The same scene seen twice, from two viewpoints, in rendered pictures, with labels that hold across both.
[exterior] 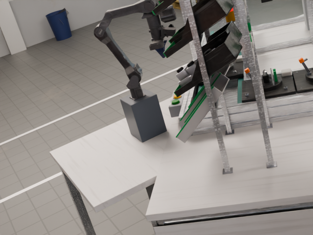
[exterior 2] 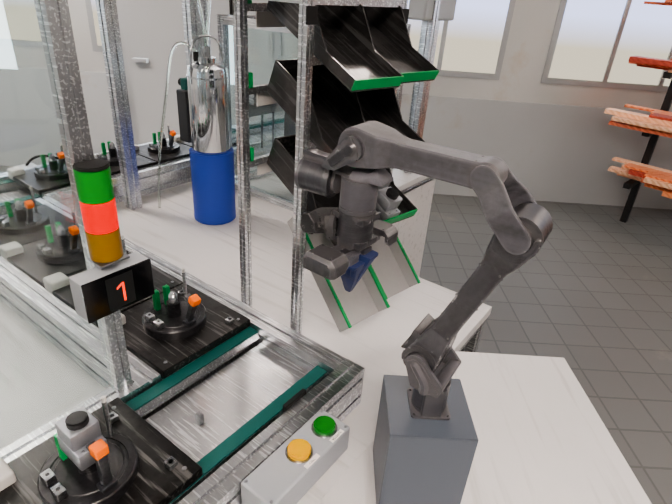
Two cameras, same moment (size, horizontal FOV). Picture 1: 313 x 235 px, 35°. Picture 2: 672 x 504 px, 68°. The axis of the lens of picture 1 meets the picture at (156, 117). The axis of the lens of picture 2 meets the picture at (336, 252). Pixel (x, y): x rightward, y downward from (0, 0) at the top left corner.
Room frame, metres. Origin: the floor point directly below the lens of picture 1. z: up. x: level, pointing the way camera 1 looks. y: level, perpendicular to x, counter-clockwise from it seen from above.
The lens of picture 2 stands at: (2.87, 0.10, 1.67)
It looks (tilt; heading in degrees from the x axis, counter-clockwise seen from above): 28 degrees down; 199
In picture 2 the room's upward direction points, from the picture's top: 4 degrees clockwise
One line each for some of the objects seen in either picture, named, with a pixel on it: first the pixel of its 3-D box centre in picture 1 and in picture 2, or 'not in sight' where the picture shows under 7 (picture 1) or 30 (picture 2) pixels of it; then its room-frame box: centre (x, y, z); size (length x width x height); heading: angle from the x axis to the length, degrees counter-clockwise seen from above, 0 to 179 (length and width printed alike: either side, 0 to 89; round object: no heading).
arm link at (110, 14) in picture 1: (125, 16); (436, 179); (2.22, 0.01, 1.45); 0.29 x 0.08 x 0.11; 78
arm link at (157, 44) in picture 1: (157, 34); (355, 229); (2.19, -0.11, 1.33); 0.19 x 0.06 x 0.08; 164
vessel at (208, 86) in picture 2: not in sight; (208, 94); (1.39, -0.92, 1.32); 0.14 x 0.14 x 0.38
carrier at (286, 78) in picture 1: (265, 77); (173, 305); (2.12, -0.54, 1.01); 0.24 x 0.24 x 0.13; 74
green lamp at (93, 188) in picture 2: not in sight; (94, 183); (2.34, -0.48, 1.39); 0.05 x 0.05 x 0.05
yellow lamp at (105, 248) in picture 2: (230, 15); (104, 242); (2.34, -0.48, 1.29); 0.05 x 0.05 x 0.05
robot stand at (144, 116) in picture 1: (143, 114); (419, 445); (2.23, 0.06, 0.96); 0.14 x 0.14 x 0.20; 21
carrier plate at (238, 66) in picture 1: (221, 71); (92, 479); (2.51, -0.41, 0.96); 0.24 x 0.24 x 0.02; 74
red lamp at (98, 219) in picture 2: not in sight; (99, 213); (2.34, -0.48, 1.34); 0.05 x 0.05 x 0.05
